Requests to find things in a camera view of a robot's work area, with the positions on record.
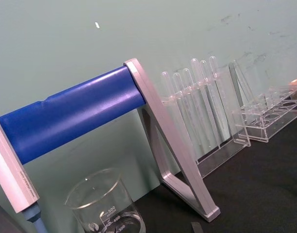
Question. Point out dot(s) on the grey pipette with blue shaft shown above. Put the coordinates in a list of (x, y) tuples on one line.
[(15, 167)]

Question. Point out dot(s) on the black table cloth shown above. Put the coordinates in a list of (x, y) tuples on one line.
[(260, 184)]

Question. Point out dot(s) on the plain pale wall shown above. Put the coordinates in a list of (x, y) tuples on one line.
[(90, 36)]

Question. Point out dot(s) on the grey stand with blue bar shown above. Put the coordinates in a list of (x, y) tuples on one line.
[(73, 114)]

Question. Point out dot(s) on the clear acrylic test tube rack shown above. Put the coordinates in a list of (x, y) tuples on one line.
[(265, 126)]

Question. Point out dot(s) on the clear acrylic pipette rack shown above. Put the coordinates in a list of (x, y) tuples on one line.
[(235, 136)]

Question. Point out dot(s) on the clear glass beaker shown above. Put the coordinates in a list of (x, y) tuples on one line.
[(102, 208)]

